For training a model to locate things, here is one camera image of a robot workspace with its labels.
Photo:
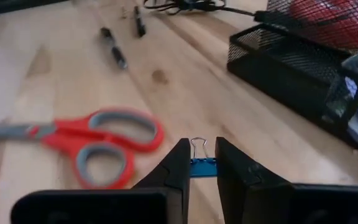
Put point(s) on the blue binder clip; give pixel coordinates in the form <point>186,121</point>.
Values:
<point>203,168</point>

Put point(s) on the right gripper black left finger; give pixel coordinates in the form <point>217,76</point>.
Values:
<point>166,205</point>

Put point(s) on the black mesh desk organizer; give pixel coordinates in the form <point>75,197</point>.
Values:
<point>291,71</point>

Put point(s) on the black pen with silver middle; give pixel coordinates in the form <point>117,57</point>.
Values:
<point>115,49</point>

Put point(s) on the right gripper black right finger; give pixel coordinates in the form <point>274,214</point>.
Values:
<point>259,202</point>

